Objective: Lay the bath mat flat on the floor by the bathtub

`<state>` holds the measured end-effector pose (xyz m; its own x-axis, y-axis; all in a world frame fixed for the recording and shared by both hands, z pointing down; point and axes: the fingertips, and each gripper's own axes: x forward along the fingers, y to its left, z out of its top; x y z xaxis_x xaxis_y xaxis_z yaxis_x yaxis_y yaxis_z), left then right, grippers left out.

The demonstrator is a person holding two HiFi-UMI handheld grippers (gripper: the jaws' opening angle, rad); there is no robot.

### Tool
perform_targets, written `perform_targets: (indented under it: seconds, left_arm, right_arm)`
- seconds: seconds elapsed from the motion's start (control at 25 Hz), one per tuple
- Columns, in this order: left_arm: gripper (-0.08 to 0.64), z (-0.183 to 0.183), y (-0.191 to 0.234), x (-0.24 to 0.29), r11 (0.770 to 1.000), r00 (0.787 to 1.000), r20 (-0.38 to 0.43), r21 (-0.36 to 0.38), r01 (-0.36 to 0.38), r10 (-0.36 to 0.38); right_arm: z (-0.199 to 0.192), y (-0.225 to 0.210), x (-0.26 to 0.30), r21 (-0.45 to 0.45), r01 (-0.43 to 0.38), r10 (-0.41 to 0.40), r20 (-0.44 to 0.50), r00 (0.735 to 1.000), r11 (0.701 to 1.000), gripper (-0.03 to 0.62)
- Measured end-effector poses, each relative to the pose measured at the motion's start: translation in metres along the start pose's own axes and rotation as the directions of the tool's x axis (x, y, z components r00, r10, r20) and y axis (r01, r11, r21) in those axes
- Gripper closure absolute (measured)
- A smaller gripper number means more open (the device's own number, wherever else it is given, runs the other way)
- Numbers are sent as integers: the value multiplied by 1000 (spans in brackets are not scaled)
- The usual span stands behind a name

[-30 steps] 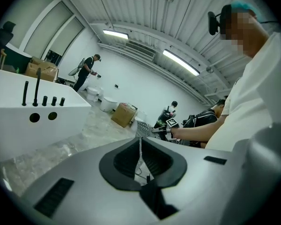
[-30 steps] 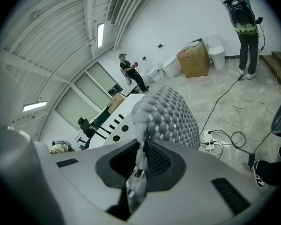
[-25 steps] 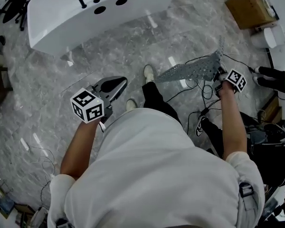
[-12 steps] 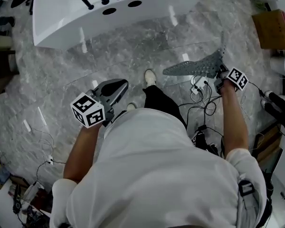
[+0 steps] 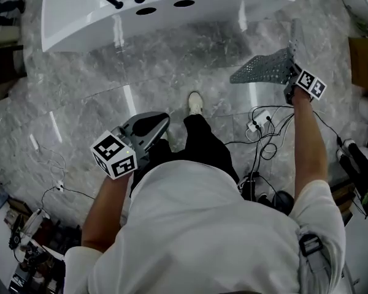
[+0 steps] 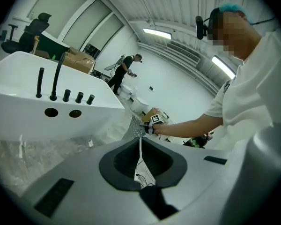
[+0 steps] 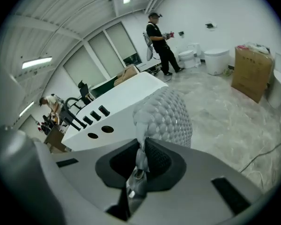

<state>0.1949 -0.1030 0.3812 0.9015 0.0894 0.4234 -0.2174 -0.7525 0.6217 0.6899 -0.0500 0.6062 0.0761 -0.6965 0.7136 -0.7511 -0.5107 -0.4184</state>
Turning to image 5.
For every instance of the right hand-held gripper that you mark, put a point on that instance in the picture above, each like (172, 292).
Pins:
(309, 83)

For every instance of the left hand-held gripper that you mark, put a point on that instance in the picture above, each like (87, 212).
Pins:
(116, 155)

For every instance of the grey perforated bath mat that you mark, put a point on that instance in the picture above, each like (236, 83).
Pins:
(263, 69)

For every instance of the white bathtub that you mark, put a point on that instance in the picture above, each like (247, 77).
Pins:
(89, 20)

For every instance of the person's right forearm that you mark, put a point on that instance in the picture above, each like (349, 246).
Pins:
(309, 152)

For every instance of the person's left forearm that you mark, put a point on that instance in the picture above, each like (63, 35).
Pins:
(104, 213)

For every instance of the grey marble floor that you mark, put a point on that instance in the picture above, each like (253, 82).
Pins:
(178, 72)

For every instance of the brown wooden box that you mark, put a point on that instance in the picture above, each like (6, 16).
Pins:
(366, 63)

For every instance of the white power strip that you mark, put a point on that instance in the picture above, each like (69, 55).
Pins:
(259, 120)

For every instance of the white plug adaptor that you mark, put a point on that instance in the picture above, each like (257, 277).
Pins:
(60, 185)

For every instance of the person's black trousers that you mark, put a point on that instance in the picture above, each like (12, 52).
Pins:
(205, 142)

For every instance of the person's white right shoe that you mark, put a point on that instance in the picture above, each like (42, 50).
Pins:
(195, 103)

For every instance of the person's white shirt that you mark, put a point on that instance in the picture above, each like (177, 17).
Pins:
(202, 231)

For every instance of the black box device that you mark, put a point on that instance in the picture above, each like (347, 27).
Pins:
(248, 185)

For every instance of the cluttered equipment pile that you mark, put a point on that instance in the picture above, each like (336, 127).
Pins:
(33, 243)

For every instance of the black round device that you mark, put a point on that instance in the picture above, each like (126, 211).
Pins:
(283, 202)

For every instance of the dark wooden cabinet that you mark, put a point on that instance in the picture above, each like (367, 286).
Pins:
(3, 69)

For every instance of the white cylindrical bin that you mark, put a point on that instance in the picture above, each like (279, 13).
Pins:
(6, 36)

